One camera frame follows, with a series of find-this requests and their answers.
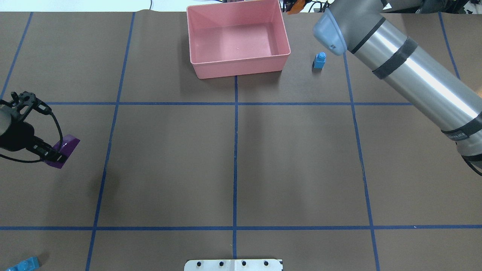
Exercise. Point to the pink plastic box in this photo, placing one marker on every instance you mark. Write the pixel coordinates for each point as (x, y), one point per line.
(237, 38)

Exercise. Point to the small blue toy block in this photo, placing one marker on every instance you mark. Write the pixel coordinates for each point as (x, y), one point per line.
(319, 61)

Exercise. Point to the white camera stand column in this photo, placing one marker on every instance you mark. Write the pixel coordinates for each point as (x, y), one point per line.
(234, 265)

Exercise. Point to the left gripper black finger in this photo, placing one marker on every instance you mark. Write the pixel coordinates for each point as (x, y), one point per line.
(47, 152)

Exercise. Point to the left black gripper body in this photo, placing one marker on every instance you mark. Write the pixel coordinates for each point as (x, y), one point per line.
(17, 136)

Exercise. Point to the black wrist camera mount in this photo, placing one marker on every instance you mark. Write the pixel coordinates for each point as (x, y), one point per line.
(21, 105)

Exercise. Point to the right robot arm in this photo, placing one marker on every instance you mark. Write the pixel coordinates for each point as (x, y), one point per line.
(357, 26)

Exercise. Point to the purple toy block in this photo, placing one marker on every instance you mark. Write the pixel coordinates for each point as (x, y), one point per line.
(69, 143)

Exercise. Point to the brown paper table cover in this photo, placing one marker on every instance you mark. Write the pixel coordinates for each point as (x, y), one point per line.
(327, 171)

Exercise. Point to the orange toy block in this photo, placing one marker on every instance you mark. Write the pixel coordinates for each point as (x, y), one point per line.
(295, 6)

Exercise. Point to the long blue toy block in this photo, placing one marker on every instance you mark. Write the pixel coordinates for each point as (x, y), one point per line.
(30, 264)

